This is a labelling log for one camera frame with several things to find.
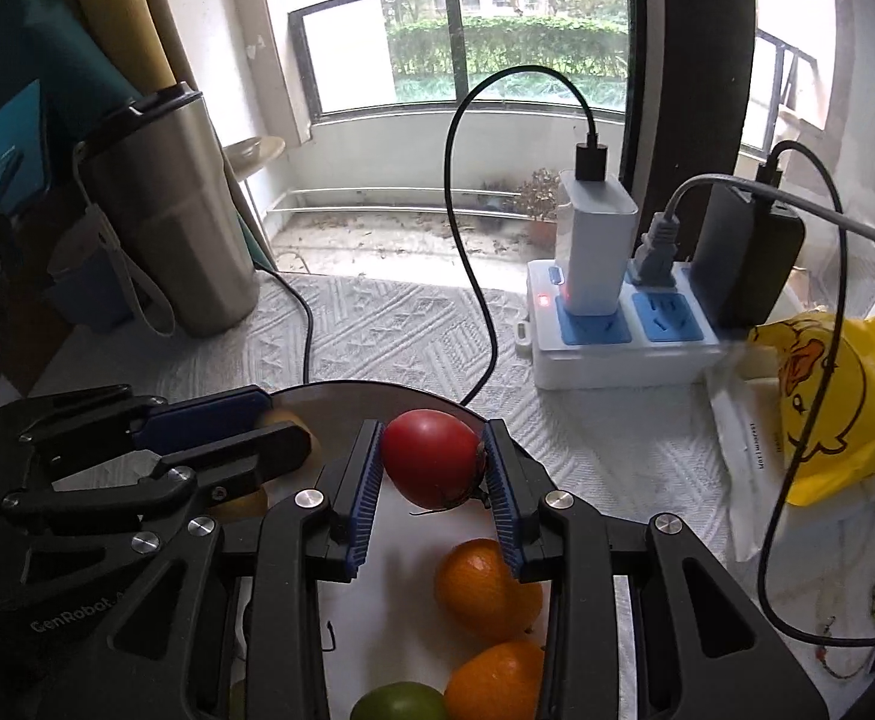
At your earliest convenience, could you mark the white plate dark rim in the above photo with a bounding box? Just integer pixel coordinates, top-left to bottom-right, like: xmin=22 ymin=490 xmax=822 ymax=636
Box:
xmin=243 ymin=382 xmax=496 ymax=718

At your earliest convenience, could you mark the white power strip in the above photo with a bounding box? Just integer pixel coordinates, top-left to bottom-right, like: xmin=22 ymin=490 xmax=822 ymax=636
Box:
xmin=513 ymin=260 xmax=730 ymax=392

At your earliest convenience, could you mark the black cable from white charger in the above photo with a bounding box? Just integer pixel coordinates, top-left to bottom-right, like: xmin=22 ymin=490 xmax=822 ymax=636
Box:
xmin=256 ymin=63 xmax=610 ymax=408

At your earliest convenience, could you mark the potted plant on balcony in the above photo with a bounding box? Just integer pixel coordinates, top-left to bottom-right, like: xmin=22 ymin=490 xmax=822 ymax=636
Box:
xmin=513 ymin=167 xmax=561 ymax=252

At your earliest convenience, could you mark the black charger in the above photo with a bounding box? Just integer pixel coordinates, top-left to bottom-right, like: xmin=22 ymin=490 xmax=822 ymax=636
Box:
xmin=689 ymin=184 xmax=807 ymax=337

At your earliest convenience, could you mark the green lime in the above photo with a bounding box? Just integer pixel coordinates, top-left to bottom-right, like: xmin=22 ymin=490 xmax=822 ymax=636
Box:
xmin=350 ymin=681 xmax=447 ymax=720

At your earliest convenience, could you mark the orange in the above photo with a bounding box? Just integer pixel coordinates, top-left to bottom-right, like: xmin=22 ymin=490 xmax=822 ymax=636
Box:
xmin=444 ymin=640 xmax=545 ymax=720
xmin=434 ymin=538 xmax=543 ymax=645

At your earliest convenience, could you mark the steel thermos mug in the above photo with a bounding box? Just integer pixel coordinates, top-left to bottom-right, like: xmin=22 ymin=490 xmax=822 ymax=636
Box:
xmin=47 ymin=79 xmax=262 ymax=338

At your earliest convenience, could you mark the red tomato back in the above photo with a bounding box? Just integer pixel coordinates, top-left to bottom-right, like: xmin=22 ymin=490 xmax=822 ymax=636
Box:
xmin=380 ymin=410 xmax=485 ymax=511

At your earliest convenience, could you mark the balcony railing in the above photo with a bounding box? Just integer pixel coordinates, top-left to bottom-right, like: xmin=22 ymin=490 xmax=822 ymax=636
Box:
xmin=287 ymin=0 xmax=821 ymax=160

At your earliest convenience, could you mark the grey plug and cable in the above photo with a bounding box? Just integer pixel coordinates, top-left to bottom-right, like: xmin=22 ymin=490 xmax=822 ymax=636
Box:
xmin=626 ymin=172 xmax=875 ymax=291

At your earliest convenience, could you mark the teal curtain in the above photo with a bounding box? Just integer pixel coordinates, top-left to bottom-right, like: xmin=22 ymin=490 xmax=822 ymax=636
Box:
xmin=0 ymin=0 xmax=146 ymax=212

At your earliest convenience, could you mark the white charger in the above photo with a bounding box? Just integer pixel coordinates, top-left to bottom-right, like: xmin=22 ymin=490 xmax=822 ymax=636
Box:
xmin=554 ymin=171 xmax=639 ymax=316

